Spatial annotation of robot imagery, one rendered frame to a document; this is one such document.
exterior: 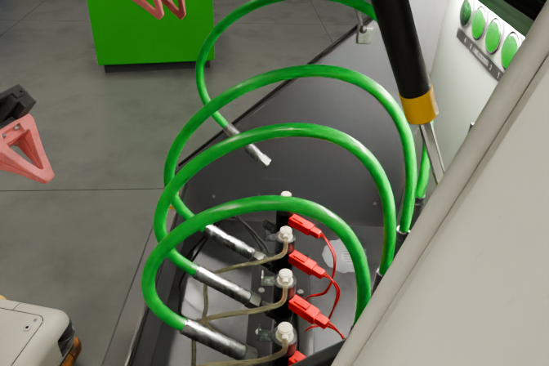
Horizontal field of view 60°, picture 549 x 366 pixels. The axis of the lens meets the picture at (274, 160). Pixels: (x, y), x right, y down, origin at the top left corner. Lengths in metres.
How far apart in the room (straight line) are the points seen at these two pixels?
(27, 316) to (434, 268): 1.64
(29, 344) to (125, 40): 2.81
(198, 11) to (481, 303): 3.86
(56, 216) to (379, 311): 2.39
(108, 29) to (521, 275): 3.94
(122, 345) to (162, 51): 3.46
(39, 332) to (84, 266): 0.62
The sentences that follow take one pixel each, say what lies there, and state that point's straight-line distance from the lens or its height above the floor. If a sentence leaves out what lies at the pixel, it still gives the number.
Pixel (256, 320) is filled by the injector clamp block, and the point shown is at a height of 0.98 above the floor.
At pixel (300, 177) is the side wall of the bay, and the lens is 1.08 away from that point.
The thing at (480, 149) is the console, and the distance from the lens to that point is 0.26.
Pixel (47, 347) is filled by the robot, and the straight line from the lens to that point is 1.75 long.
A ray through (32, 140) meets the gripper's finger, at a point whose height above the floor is 1.29.
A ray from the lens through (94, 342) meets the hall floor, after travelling 2.04.
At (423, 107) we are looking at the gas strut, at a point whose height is 1.46.
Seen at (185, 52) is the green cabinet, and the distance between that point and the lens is 4.11.
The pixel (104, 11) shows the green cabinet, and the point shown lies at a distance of 4.02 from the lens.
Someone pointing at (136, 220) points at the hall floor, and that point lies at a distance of 2.51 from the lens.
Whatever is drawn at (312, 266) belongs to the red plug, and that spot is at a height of 1.11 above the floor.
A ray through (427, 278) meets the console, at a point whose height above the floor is 1.40.
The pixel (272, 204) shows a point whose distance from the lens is 0.41.
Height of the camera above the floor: 1.58
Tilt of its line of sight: 33 degrees down
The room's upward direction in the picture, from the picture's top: 3 degrees clockwise
